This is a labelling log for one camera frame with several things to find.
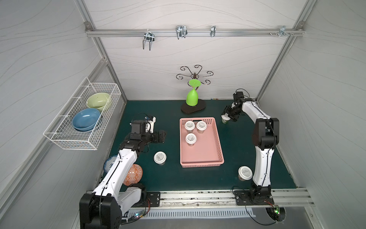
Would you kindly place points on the aluminium top rail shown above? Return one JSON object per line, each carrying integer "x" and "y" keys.
{"x": 164, "y": 33}

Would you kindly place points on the pink plastic basket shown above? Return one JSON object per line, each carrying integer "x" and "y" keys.
{"x": 206, "y": 151}

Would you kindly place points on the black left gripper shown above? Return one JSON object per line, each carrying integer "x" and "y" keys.
{"x": 157, "y": 137}

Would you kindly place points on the double metal hook middle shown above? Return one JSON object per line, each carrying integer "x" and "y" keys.
{"x": 181, "y": 31}

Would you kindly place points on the white wire wall basket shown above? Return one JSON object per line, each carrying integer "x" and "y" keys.
{"x": 61, "y": 131}

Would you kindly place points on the metal hook right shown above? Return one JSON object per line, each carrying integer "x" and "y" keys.
{"x": 282, "y": 33}

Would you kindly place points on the double metal hook left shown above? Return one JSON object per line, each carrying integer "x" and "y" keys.
{"x": 148, "y": 40}

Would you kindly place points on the green yogurt cup white lid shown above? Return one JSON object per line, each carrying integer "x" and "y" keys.
{"x": 225, "y": 118}

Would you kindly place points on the double metal hook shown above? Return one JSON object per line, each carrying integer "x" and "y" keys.
{"x": 181, "y": 31}
{"x": 148, "y": 40}

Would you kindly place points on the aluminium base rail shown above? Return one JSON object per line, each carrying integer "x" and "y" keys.
{"x": 222, "y": 200}

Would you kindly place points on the single metal hook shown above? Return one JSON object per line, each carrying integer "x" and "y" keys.
{"x": 212, "y": 31}

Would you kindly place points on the green upside-down wine glass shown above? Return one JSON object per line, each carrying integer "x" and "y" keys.
{"x": 192, "y": 96}

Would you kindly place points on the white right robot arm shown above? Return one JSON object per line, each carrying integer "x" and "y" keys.
{"x": 265, "y": 137}

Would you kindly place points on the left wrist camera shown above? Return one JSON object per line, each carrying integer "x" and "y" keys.
{"x": 143, "y": 126}

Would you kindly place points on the white slotted cable duct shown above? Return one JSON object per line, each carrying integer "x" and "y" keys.
{"x": 228, "y": 213}

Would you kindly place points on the yogurt cup table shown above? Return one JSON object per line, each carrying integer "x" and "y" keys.
{"x": 245, "y": 173}
{"x": 191, "y": 139}
{"x": 160, "y": 158}

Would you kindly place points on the dark oval stand base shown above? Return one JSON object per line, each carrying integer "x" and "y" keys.
{"x": 186, "y": 109}

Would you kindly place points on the light green bowl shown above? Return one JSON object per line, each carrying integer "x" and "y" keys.
{"x": 100, "y": 101}

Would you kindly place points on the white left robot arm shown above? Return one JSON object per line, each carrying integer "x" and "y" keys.
{"x": 104, "y": 208}

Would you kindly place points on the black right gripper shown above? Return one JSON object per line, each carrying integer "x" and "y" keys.
{"x": 228, "y": 112}

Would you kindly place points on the bronze scroll stand rod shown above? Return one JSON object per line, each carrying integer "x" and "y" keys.
{"x": 195, "y": 74}

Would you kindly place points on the blue white patterned bowl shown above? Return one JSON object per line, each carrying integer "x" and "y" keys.
{"x": 109, "y": 163}

